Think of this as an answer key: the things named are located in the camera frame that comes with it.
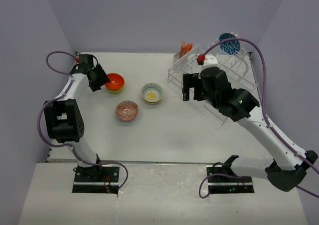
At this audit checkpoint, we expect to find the orange bowl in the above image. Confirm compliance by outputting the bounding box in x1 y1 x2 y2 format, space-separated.
105 73 125 91

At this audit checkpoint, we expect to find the lime green bowl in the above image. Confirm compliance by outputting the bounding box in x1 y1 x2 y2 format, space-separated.
107 86 125 94

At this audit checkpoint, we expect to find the blue yellow sun bowl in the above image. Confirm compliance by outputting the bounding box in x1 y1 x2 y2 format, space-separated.
141 83 163 101

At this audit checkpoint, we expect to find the red patterned glass bowl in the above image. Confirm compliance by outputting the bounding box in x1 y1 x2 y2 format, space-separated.
115 100 139 122

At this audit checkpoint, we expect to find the black bowl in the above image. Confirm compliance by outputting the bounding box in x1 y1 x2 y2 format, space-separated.
218 32 241 55

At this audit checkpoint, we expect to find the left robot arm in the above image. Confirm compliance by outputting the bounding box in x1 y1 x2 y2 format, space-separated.
39 54 110 182

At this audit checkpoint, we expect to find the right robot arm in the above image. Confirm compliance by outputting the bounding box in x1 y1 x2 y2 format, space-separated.
182 66 318 192

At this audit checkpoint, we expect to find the white cutlery holder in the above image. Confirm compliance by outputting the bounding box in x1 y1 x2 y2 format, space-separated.
172 50 189 70

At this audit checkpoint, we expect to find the orange plastic fork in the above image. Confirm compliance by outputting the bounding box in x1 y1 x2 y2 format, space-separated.
179 41 186 58

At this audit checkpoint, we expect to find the orange plastic spoon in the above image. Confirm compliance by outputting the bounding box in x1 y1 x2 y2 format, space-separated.
184 43 193 55

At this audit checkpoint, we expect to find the white red lattice bowl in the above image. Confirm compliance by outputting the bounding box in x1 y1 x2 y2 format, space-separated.
230 31 240 38

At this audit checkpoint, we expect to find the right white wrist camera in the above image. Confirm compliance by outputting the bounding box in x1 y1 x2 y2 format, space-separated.
196 54 218 66

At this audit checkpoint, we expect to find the white wire dish rack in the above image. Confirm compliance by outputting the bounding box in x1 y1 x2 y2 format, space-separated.
166 44 260 126

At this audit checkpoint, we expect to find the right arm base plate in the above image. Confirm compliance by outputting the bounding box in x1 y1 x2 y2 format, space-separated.
206 164 255 194

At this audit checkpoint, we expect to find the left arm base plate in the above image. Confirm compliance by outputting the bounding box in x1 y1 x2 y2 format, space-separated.
72 166 120 195

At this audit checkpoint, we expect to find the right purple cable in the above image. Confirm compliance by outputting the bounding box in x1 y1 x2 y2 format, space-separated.
198 36 319 199

